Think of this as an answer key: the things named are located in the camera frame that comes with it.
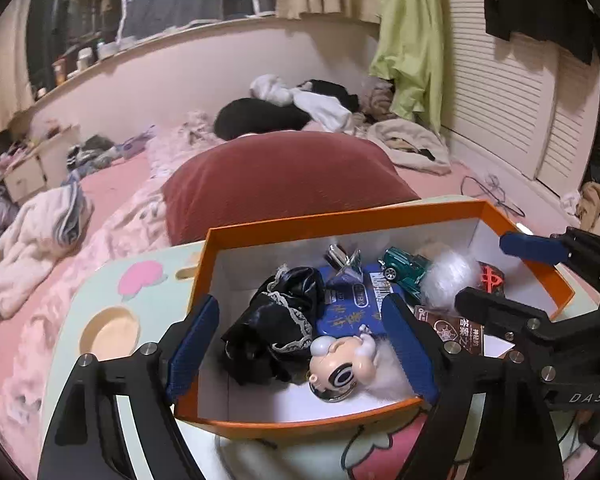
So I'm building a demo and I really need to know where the brown tea carton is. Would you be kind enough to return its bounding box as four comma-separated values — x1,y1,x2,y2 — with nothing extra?
414,306,484,356

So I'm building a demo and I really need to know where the bubble wrap ball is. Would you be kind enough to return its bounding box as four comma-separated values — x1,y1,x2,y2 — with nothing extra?
419,248,481,313

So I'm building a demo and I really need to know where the cartoon sheep figurine keychain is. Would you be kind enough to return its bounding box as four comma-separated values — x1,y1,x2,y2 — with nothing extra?
308,325,377,403

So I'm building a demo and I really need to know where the green toy car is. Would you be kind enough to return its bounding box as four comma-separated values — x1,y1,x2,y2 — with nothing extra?
378,247,430,300

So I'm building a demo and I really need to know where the blue tin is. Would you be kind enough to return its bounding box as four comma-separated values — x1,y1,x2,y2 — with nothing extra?
316,262,404,338

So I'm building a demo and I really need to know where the black embroidered pouch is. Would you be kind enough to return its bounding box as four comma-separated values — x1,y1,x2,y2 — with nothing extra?
220,266,325,386

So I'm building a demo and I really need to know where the white fur pompom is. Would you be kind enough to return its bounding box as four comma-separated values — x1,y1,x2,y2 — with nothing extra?
366,338,415,402

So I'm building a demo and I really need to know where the black orange leather case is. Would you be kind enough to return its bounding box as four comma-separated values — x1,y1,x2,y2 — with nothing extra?
480,261,505,297

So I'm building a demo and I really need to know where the orange cardboard box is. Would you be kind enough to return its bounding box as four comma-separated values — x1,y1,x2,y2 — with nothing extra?
175,200,574,439

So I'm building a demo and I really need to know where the beige towel pile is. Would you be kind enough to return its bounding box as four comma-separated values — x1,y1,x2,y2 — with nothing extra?
366,118,452,176

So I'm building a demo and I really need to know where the white fleece blanket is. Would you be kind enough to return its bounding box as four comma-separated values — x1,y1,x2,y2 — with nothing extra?
0,181,94,321

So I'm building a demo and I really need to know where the white drawer cabinet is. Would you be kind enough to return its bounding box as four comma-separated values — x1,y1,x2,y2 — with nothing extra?
3,125,81,205

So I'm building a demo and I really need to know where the green hanging cloth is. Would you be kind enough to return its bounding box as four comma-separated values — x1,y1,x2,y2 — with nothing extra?
370,0,444,132

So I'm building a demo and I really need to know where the white garment on bed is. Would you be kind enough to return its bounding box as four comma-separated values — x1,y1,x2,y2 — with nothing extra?
249,74,354,134

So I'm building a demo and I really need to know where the red velvet pillow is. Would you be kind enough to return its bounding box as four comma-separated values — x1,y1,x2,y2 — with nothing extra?
162,131,418,245

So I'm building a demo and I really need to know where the black garment on bed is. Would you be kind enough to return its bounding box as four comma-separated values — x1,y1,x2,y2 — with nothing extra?
213,79,360,141

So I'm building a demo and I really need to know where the dark charging cable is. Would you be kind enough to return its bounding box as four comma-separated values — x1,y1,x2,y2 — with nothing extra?
459,173,528,219

